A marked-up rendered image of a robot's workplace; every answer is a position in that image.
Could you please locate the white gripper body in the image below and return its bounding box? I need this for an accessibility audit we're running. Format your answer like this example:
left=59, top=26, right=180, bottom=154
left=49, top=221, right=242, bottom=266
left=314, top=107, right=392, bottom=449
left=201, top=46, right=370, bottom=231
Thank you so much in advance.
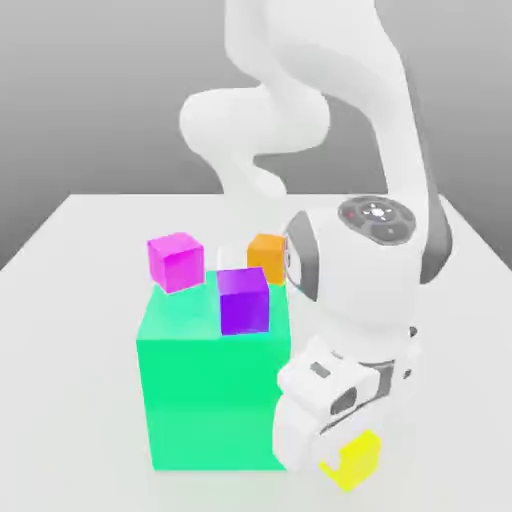
left=272, top=393, right=386, bottom=473

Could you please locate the small yellow cube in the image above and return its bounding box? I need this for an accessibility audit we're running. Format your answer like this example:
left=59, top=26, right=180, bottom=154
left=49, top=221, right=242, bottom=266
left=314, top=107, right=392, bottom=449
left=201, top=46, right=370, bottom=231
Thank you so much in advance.
left=318, top=429, right=382, bottom=493

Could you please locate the small purple cube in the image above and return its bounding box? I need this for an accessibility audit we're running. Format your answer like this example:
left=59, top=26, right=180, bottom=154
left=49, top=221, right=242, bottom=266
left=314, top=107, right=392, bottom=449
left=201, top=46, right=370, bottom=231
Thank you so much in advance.
left=216, top=266, right=271, bottom=337

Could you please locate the small orange cube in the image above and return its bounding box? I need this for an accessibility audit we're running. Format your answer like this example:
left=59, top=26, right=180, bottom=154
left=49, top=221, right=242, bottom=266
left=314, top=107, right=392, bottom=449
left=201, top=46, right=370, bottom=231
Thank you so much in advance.
left=246, top=232, right=289, bottom=286

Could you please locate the small magenta cube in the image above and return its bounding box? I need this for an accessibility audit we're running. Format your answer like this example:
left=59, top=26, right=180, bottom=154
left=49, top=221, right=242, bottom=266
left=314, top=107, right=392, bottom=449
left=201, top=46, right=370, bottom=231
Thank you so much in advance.
left=146, top=231, right=206, bottom=296

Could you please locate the large green box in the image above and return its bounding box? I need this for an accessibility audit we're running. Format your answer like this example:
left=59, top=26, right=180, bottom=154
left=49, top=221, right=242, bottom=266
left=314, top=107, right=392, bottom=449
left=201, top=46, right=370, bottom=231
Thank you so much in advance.
left=135, top=270, right=292, bottom=472

